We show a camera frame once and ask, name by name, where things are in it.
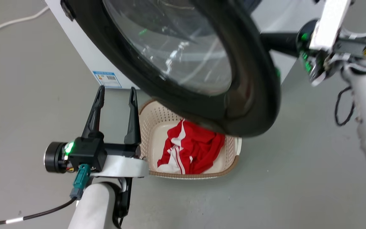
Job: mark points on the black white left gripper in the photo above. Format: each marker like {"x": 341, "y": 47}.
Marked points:
{"x": 89, "y": 152}

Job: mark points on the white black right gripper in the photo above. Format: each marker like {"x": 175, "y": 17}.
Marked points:
{"x": 329, "y": 28}

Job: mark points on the black round washing machine door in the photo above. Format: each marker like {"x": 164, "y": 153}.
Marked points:
{"x": 249, "y": 105}

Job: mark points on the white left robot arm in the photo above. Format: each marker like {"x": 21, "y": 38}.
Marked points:
{"x": 94, "y": 206}

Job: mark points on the white washing machine body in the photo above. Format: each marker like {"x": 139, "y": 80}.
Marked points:
{"x": 84, "y": 47}

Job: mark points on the black door hinge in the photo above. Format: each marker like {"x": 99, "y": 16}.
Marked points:
{"x": 67, "y": 9}

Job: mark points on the blue white energy label sticker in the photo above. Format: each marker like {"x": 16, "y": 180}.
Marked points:
{"x": 107, "y": 79}

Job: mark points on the beige perforated laundry basket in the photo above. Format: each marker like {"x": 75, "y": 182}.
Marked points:
{"x": 157, "y": 121}

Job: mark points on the red white striped garment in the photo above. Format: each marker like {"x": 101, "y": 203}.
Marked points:
{"x": 199, "y": 149}

